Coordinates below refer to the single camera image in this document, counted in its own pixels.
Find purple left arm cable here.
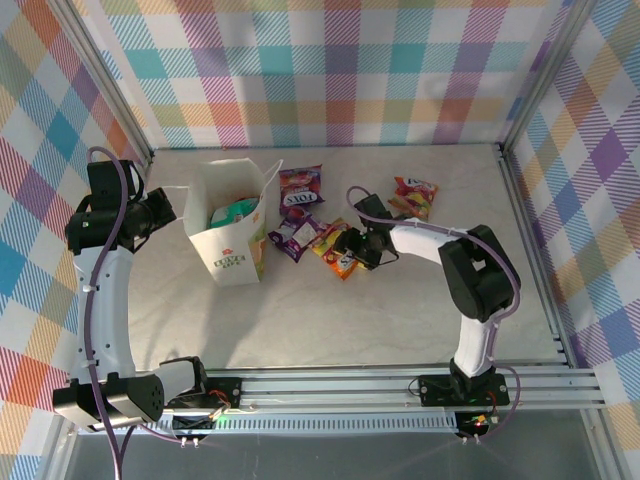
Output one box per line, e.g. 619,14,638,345
82,146,201,480

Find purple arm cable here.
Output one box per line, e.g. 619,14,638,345
82,146,201,480
346,185,522,445

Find purple snack packet white label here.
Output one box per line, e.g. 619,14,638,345
268,207,335,265

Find purple Fox's candy bag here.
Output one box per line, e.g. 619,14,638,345
278,164,326,218

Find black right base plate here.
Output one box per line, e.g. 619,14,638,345
417,373,511,407

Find aluminium frame post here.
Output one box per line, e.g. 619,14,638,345
499,0,604,154
48,0,153,159

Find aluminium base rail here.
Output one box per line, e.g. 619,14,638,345
54,367,607,416

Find black controller box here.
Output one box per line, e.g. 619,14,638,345
457,412,501,436
171,414,219,435

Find red black wire bundle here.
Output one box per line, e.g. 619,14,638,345
207,388,236,419

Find orange Fox's candy bag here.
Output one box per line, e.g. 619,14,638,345
388,175,440,224
310,218,374,281

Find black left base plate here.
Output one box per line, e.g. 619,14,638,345
151,377,245,410

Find grey slotted cable duct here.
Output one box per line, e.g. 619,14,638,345
77,413,461,436

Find white floral paper bag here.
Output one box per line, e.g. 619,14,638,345
162,158,285,287

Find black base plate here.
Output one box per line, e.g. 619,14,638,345
417,373,511,407
151,377,245,410

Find teal snack packet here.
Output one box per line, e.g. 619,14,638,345
208,197,261,231

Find aluminium table side rail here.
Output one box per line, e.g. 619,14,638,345
492,142,576,369

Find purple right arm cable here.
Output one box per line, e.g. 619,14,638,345
346,185,522,445

